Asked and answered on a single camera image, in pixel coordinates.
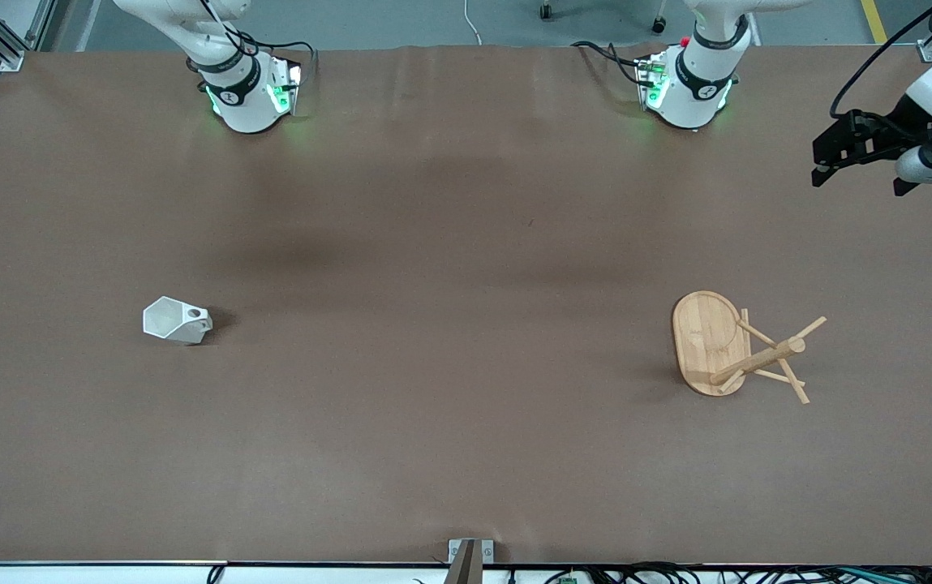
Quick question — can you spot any metal table edge bracket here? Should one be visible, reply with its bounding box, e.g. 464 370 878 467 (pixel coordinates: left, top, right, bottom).
448 539 496 584

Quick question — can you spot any dark camera mount pole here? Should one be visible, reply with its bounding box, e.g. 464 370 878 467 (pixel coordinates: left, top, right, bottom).
443 542 484 584

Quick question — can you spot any black base cable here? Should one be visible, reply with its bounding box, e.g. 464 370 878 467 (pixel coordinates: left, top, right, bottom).
259 41 318 82
571 41 646 86

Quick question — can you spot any metal base connector plate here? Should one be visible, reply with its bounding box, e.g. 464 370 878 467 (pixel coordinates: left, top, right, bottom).
267 57 303 116
636 50 669 113

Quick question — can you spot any wooden cup rack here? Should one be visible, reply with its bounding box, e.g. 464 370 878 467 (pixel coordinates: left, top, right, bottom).
671 290 828 405

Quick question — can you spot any white faceted cup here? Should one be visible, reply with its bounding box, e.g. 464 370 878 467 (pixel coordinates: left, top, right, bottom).
143 296 213 346

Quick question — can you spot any brown table cover sheet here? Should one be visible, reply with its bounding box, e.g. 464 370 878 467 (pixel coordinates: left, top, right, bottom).
0 45 932 566

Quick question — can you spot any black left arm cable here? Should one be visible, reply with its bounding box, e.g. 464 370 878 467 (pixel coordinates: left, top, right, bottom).
831 0 932 121

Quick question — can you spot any black cable bundle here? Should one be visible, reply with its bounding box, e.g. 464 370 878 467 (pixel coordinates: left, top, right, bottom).
543 561 932 584

